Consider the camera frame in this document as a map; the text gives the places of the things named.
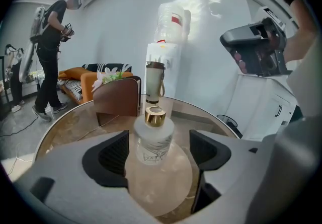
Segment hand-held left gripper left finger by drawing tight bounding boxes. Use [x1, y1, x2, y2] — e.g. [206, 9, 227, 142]
[14, 129, 156, 224]

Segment pale green tumbler with strap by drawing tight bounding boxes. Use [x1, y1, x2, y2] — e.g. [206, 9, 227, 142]
[145, 57, 168, 104]

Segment white floor cable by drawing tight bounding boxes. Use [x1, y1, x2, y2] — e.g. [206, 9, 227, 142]
[6, 142, 34, 176]

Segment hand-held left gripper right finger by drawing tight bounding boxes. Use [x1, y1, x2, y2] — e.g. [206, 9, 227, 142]
[176, 129, 277, 224]

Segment small frosted container gold cap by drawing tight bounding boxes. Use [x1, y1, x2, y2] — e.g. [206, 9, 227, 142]
[132, 106, 175, 166]

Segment orange sofa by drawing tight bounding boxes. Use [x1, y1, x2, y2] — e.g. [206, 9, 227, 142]
[57, 66, 134, 106]

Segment black white striped blanket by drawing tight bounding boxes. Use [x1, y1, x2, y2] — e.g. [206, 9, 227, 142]
[83, 62, 133, 74]

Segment round frosted white coaster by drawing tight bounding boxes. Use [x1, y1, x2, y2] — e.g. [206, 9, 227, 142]
[124, 142, 194, 217]

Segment clear water jug red label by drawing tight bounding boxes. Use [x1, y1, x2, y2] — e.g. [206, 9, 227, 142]
[153, 3, 192, 44]

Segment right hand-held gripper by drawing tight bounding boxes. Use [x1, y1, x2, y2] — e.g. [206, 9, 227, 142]
[219, 6, 294, 78]

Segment black floor cable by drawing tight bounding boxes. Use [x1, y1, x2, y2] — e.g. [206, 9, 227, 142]
[0, 114, 39, 138]

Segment black round bin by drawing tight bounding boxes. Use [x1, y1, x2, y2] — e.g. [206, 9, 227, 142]
[216, 114, 239, 128]

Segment white cabinet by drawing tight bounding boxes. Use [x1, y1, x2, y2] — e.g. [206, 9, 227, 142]
[223, 72, 298, 141]

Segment white and pink flowers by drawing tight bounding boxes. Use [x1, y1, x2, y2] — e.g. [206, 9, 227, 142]
[91, 66, 124, 93]

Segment person's light clothing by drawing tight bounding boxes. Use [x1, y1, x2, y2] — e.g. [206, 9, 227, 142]
[245, 34, 322, 224]

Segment person's right forearm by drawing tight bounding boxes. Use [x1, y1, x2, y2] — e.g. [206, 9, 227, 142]
[284, 0, 319, 64]

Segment thin cable on table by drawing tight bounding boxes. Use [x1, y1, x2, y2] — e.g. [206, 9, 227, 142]
[77, 114, 119, 141]

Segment white water dispenser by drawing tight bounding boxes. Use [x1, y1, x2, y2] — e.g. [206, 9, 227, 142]
[142, 41, 189, 119]

